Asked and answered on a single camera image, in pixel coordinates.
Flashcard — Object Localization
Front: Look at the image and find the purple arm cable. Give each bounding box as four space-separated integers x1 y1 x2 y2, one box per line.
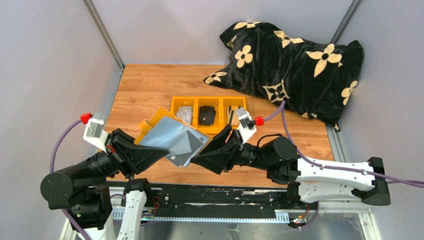
49 119 94 240
255 100 424 229

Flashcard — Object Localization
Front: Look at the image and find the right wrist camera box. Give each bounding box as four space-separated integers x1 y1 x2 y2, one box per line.
235 107 257 144

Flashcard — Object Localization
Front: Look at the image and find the yellow bin with black cards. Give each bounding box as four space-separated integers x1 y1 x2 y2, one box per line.
196 96 222 135

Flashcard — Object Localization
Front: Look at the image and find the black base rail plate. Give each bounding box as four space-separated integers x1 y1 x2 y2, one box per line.
112 181 321 221

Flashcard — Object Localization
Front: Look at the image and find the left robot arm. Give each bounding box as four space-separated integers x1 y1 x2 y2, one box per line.
40 129 169 240

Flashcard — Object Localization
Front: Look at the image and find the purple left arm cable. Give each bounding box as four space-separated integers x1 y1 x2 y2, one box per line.
49 119 94 240

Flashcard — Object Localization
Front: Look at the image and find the yellow leather card holder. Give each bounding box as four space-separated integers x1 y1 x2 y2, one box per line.
134 107 212 167

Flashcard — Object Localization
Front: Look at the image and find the aluminium frame rail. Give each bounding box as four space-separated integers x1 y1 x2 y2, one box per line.
82 0 125 72

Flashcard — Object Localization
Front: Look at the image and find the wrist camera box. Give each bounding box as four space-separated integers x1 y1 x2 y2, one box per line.
235 107 257 144
80 112 108 152

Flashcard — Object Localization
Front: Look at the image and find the black card stack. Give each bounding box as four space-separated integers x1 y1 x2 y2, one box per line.
198 105 216 126

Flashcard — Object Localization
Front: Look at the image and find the black floral fleece blanket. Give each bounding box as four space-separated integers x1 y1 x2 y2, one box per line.
203 21 364 131

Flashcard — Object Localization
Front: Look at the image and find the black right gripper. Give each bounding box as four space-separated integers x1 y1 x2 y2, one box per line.
189 124 272 175

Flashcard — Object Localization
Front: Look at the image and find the yellow bin with silver cards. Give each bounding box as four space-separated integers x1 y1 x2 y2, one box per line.
170 96 199 127

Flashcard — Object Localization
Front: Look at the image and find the silver card stack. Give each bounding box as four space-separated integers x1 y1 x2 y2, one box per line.
176 106 193 125

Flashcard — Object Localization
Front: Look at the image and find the yellow bin with beige cards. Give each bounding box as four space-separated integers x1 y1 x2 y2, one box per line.
222 96 247 129

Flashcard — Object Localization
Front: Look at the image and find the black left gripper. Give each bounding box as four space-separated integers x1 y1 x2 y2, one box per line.
79 124 169 183

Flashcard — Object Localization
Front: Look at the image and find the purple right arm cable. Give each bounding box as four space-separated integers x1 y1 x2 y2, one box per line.
255 100 424 229

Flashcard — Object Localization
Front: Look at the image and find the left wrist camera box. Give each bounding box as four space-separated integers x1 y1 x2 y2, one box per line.
80 112 108 152

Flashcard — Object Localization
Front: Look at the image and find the beige striped card stack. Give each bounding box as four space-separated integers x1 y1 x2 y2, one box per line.
227 106 241 127

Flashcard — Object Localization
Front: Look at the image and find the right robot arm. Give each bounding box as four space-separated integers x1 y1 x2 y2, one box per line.
190 125 391 209

